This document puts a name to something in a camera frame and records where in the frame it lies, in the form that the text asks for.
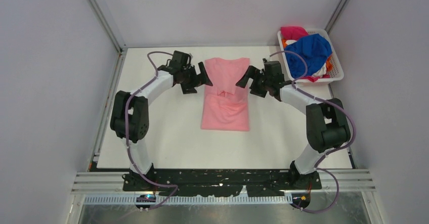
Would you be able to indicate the magenta t shirt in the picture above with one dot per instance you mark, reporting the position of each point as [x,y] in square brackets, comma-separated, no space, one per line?
[293,32]

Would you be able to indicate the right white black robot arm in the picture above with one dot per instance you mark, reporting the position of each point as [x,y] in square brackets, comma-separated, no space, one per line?
[327,126]

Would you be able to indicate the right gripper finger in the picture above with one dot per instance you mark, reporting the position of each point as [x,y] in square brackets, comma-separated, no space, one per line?
[251,73]
[258,91]

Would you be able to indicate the pink t shirt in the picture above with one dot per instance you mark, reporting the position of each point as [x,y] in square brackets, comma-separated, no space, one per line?
[225,105]

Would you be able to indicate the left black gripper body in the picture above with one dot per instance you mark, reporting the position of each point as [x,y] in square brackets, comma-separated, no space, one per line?
[189,77]

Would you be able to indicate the white plastic laundry basket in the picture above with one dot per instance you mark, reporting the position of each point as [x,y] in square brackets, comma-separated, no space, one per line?
[313,60]

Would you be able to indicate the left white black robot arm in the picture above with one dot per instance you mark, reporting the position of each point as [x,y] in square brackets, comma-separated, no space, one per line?
[130,113]

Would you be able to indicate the blue t shirt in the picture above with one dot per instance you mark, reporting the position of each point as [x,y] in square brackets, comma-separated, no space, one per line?
[306,55]

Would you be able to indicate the white slotted cable duct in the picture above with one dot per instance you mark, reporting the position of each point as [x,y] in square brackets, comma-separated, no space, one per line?
[151,199]

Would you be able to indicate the aluminium frame rail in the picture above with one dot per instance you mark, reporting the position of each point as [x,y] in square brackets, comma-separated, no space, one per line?
[346,180]

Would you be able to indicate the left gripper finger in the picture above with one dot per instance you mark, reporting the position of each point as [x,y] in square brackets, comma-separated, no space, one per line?
[203,78]
[188,89]

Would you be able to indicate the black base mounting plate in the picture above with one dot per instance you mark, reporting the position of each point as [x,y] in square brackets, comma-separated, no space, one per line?
[220,182]

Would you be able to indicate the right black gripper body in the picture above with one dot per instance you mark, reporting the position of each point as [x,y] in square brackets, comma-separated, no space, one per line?
[260,80]

